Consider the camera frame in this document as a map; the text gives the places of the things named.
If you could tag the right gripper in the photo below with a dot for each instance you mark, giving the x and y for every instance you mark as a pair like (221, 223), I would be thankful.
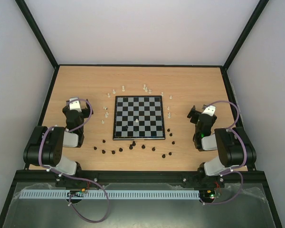
(194, 115)

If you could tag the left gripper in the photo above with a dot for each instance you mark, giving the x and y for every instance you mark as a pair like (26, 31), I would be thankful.
(87, 112)

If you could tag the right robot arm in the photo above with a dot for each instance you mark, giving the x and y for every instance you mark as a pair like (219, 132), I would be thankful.
(235, 150)

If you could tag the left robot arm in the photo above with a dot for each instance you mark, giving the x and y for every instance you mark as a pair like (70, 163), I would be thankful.
(44, 148)

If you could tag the black white chessboard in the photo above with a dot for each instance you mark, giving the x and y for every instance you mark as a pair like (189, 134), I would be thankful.
(148, 109)

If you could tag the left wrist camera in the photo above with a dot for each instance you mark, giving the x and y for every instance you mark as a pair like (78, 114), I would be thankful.
(74, 104)

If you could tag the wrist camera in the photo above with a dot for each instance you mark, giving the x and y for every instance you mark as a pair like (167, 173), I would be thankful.
(74, 104)
(209, 110)

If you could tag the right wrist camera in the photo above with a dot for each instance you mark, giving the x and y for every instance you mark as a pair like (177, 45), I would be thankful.
(209, 110)

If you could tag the black aluminium frame rail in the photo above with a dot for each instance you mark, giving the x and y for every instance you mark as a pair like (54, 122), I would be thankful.
(186, 179)

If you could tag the grey slotted cable duct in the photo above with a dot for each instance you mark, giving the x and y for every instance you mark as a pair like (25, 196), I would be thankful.
(112, 194)

